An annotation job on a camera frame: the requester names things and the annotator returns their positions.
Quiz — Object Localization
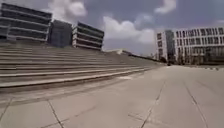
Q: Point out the small banded building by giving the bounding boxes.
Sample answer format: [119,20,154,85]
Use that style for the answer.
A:
[71,21,105,52]

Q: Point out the grey concrete slab pavement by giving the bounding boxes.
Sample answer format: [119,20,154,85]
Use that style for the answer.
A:
[0,64,224,128]

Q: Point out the dark grey building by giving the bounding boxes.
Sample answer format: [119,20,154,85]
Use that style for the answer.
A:
[47,19,74,48]

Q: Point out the wide concrete steps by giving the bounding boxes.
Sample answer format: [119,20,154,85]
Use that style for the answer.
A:
[0,41,166,94]

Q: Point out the white building with many windows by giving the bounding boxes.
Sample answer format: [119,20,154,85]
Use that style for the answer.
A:
[154,26,224,66]

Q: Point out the large banded building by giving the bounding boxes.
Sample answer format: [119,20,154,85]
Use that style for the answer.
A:
[0,2,53,44]

